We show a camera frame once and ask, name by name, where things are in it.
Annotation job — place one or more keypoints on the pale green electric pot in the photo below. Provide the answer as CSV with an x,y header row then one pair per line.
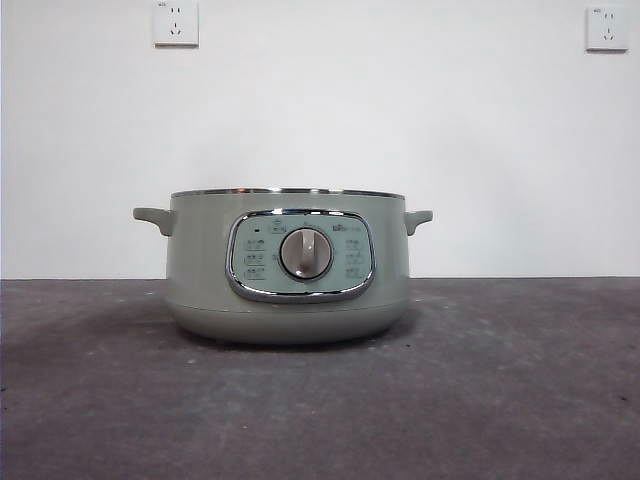
x,y
300,300

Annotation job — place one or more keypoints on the white wall socket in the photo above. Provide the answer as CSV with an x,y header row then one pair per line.
x,y
176,24
607,27

